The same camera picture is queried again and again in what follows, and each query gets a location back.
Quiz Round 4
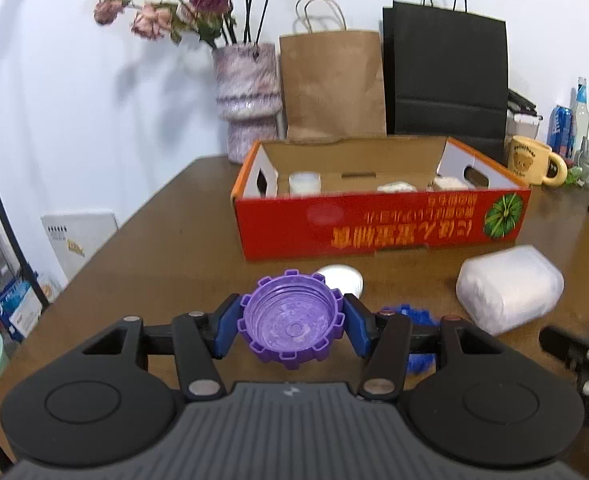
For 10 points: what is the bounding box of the purple mottled ceramic vase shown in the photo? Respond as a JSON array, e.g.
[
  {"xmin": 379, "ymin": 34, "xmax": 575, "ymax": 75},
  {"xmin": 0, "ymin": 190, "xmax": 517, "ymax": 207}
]
[{"xmin": 212, "ymin": 44, "xmax": 282, "ymax": 165}]

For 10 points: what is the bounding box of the white spiral notebook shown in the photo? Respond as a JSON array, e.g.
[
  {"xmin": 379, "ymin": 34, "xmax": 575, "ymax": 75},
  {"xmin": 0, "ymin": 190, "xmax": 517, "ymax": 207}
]
[{"xmin": 41, "ymin": 212, "xmax": 120, "ymax": 286}]

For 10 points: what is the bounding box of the clear container with black lid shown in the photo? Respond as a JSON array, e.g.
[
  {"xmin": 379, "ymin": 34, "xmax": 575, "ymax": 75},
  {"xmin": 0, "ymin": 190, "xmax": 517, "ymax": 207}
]
[{"xmin": 505, "ymin": 89, "xmax": 543, "ymax": 141}]

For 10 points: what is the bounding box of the black metal stand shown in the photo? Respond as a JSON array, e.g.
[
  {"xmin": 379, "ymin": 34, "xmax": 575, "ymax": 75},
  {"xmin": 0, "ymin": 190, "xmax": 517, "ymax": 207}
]
[{"xmin": 0, "ymin": 0, "xmax": 52, "ymax": 473}]

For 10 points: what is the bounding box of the white lumpy item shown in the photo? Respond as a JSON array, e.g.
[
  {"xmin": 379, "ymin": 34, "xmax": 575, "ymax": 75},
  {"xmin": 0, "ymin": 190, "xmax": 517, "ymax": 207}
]
[{"xmin": 377, "ymin": 180, "xmax": 418, "ymax": 194}]

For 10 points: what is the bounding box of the black paper bag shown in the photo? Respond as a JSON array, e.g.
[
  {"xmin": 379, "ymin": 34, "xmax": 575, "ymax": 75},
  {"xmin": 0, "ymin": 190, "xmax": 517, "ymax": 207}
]
[{"xmin": 382, "ymin": 0, "xmax": 509, "ymax": 166}]

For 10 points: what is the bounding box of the purple toothed bottle cap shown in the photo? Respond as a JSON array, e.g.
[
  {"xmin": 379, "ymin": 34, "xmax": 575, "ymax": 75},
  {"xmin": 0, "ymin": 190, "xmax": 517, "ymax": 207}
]
[{"xmin": 239, "ymin": 269, "xmax": 346, "ymax": 372}]

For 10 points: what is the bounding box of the brown paper bag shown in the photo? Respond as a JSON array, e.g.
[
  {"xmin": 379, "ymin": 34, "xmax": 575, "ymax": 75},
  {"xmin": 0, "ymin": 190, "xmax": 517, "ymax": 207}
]
[{"xmin": 279, "ymin": 0, "xmax": 388, "ymax": 141}]

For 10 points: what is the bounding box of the blue drink can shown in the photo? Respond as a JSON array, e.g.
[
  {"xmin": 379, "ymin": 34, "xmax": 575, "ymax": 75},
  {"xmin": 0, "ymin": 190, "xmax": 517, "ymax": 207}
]
[{"xmin": 547, "ymin": 106, "xmax": 575, "ymax": 158}]

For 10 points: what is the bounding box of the yellow bear mug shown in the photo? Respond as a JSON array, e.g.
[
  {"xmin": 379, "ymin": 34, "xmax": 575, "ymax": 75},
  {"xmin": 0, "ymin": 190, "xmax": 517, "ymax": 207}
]
[{"xmin": 505, "ymin": 136, "xmax": 568, "ymax": 187}]

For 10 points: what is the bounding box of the white plastic-wrapped packet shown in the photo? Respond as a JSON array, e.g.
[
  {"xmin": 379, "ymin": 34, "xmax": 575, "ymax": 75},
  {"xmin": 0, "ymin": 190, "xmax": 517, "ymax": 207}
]
[{"xmin": 456, "ymin": 245, "xmax": 565, "ymax": 336}]

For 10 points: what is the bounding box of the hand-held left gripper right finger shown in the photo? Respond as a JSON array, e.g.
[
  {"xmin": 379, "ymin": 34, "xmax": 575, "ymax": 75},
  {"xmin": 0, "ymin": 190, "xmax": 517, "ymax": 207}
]
[{"xmin": 342, "ymin": 294, "xmax": 500, "ymax": 401}]

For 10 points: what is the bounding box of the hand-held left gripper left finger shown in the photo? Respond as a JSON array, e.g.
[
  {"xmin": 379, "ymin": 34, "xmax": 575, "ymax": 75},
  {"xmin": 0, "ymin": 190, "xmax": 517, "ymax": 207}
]
[{"xmin": 82, "ymin": 294, "xmax": 245, "ymax": 401}]

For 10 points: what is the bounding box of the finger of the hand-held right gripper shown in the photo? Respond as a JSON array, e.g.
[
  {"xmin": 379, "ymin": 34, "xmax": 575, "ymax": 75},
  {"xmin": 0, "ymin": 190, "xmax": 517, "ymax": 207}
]
[{"xmin": 539, "ymin": 326, "xmax": 589, "ymax": 368}]

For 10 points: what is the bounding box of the blue toothed bottle cap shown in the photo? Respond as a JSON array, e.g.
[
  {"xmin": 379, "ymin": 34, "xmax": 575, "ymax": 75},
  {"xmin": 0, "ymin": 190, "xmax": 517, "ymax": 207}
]
[{"xmin": 379, "ymin": 304, "xmax": 438, "ymax": 375}]

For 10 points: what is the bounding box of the clear glass bottle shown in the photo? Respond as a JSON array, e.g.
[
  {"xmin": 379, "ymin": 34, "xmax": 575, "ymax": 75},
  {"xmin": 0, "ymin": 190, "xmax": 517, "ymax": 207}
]
[{"xmin": 572, "ymin": 77, "xmax": 589, "ymax": 161}]

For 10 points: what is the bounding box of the white round lid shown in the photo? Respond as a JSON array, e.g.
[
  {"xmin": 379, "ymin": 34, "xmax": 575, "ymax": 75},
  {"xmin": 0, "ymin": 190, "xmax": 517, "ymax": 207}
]
[{"xmin": 317, "ymin": 265, "xmax": 364, "ymax": 298}]

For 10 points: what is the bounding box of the blue and white carton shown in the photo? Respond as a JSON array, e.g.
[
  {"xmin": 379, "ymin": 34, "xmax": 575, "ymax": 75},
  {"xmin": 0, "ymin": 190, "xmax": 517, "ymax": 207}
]
[{"xmin": 0, "ymin": 277, "xmax": 42, "ymax": 342}]

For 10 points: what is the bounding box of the orange cardboard box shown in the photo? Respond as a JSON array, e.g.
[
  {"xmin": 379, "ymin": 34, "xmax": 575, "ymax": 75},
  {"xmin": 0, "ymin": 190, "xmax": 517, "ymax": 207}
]
[{"xmin": 230, "ymin": 135, "xmax": 532, "ymax": 261}]

